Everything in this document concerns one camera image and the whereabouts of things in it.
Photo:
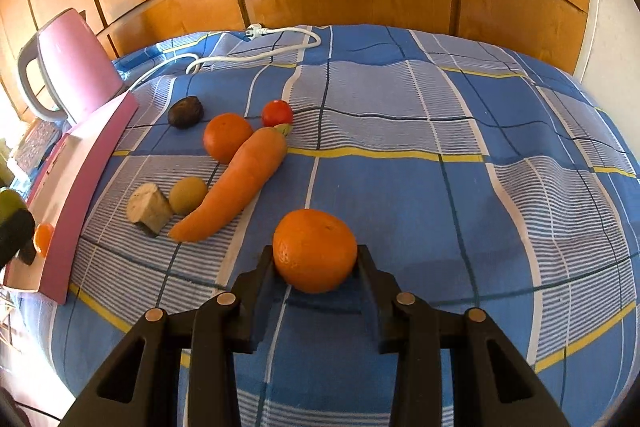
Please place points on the pale root chunk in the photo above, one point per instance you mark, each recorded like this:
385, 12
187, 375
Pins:
147, 207

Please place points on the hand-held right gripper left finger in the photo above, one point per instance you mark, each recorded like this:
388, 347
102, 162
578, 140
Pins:
264, 279

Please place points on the carrot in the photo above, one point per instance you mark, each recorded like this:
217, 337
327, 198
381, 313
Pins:
235, 187

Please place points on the small brown potato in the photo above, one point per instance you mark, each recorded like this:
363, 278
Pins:
187, 195

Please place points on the red tomato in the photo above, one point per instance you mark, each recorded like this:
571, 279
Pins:
276, 113

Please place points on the green tomato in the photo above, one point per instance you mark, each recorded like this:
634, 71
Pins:
9, 204

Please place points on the round orange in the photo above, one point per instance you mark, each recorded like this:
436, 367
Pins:
227, 138

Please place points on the dark eggplant piece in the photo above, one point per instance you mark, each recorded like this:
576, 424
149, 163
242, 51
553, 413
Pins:
15, 232

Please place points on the pink electric kettle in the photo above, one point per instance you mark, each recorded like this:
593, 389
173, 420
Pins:
75, 62

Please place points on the large orange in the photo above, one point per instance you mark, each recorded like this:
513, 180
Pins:
315, 252

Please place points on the small oblong orange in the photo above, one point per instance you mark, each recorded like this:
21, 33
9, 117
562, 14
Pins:
43, 239

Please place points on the dark beetroot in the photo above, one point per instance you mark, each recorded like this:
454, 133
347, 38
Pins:
185, 111

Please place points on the blue plaid blanket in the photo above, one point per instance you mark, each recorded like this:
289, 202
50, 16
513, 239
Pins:
400, 207

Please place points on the pink and white tray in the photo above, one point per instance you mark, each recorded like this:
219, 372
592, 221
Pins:
95, 187

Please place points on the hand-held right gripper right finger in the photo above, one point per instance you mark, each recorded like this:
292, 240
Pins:
364, 279

